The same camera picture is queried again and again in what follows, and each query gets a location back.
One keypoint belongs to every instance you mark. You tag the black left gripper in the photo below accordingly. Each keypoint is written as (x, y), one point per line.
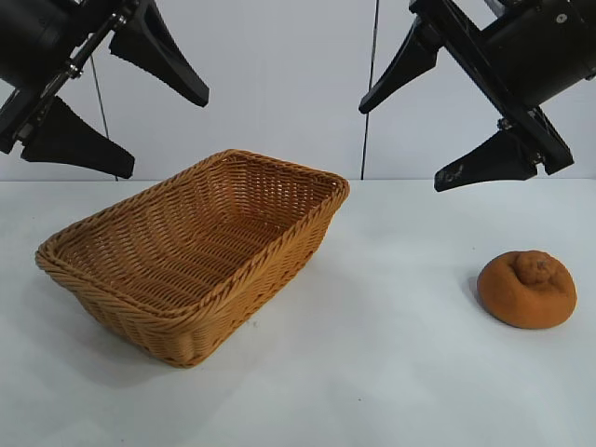
(42, 42)

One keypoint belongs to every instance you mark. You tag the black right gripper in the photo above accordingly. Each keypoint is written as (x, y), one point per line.
(535, 51)

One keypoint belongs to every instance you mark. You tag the brown round bread bun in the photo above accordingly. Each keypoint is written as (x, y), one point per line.
(512, 300)

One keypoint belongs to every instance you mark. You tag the tan woven wicker basket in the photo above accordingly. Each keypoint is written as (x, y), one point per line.
(186, 261)

